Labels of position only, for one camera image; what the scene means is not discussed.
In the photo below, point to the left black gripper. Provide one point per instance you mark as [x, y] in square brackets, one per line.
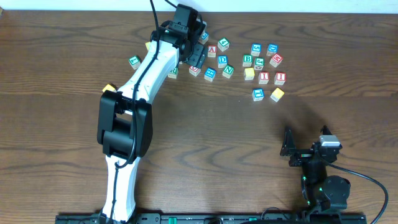
[199, 57]

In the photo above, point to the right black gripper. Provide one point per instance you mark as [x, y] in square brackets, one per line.
[289, 149]

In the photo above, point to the red A block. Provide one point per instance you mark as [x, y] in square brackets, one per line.
[211, 51]

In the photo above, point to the red i block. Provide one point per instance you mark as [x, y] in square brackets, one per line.
[280, 78]
[263, 78]

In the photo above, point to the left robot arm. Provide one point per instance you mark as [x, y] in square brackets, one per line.
[125, 126]

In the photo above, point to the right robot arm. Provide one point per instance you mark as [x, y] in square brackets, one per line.
[323, 192]

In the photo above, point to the blue L block top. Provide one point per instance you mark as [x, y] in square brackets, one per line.
[204, 38]

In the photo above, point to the red U block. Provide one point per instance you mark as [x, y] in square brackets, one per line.
[194, 71]

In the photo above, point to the green 4 block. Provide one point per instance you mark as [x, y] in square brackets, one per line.
[223, 44]

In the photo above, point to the green R block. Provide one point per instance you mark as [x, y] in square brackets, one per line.
[173, 73]

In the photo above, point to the blue d block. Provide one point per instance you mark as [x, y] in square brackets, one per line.
[222, 61]
[272, 50]

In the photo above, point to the blue H block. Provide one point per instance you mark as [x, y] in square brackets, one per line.
[209, 74]

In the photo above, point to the yellow block far right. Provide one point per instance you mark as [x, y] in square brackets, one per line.
[277, 94]

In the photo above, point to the green N block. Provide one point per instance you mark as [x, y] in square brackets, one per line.
[228, 71]

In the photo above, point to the green L block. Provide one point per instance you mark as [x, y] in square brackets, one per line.
[135, 62]

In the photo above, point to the blue T block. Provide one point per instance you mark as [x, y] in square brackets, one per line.
[258, 94]

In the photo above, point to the green B block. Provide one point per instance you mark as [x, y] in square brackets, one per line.
[247, 60]

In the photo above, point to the blue S block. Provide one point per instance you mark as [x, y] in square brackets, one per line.
[256, 49]

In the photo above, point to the yellow block right cluster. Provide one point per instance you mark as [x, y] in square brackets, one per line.
[249, 73]

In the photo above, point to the red M block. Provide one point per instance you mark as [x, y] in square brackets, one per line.
[275, 60]

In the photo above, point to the blue D block right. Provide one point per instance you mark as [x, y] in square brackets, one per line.
[272, 50]

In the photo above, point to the yellow block far left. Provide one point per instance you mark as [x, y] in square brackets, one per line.
[110, 87]

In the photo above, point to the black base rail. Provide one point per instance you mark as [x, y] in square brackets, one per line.
[272, 217]

